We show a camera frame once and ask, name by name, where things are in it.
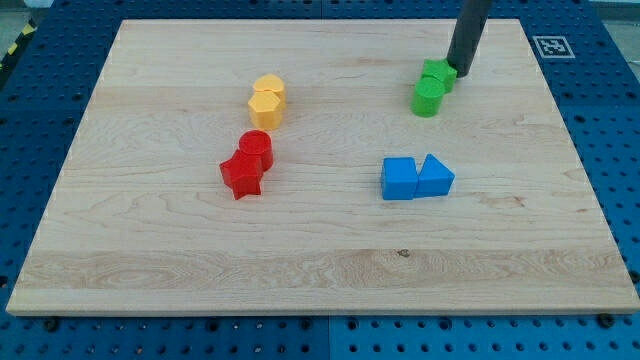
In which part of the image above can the blue cube block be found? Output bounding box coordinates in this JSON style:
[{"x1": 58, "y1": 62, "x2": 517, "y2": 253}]
[{"x1": 381, "y1": 157, "x2": 418, "y2": 200}]

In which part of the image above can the red star block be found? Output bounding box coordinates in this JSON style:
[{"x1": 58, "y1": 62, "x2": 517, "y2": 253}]
[{"x1": 219, "y1": 150, "x2": 264, "y2": 200}]

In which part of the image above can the red cylinder block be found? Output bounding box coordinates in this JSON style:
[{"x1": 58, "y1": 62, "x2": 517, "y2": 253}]
[{"x1": 239, "y1": 130, "x2": 274, "y2": 171}]

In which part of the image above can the yellow hexagon block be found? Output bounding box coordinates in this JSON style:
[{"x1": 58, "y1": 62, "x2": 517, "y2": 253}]
[{"x1": 248, "y1": 91, "x2": 284, "y2": 130}]

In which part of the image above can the light wooden board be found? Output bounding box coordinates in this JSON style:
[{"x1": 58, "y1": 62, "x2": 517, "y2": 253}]
[{"x1": 7, "y1": 19, "x2": 639, "y2": 317}]

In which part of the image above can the blue triangle block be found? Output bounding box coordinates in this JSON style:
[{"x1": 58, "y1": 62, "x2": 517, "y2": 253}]
[{"x1": 414, "y1": 154, "x2": 455, "y2": 198}]

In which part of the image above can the green cylinder block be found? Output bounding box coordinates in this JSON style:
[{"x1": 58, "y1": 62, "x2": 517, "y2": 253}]
[{"x1": 410, "y1": 77, "x2": 445, "y2": 117}]

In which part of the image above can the green star block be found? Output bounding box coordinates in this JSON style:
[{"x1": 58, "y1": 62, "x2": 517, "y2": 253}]
[{"x1": 421, "y1": 59, "x2": 458, "y2": 93}]

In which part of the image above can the white fiducial marker tag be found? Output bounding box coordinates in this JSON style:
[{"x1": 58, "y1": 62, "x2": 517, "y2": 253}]
[{"x1": 533, "y1": 35, "x2": 575, "y2": 59}]

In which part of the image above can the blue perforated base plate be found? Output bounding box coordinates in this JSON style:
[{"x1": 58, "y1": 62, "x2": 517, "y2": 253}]
[{"x1": 1, "y1": 1, "x2": 639, "y2": 359}]

